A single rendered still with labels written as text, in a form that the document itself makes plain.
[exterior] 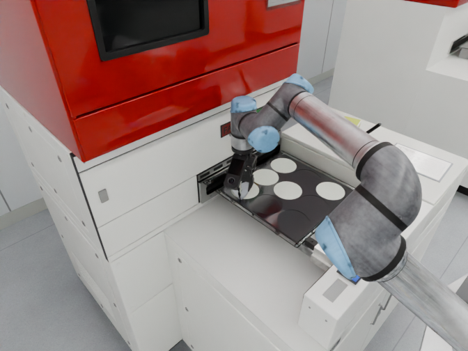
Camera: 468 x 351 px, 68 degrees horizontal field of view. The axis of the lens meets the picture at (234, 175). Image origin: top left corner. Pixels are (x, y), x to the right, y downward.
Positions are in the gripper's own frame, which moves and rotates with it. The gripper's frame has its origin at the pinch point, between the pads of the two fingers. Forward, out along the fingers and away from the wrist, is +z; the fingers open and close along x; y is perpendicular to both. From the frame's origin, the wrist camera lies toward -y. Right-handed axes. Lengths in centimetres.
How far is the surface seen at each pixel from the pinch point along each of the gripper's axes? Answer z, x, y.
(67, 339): 91, 79, -29
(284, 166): 1.4, -10.5, 24.9
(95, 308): 91, 77, -10
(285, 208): 1.3, -15.9, 0.9
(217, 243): 9.3, 3.2, -14.1
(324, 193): 1.3, -27.2, 13.1
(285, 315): 9.3, -23.4, -32.3
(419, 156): -5, -59, 37
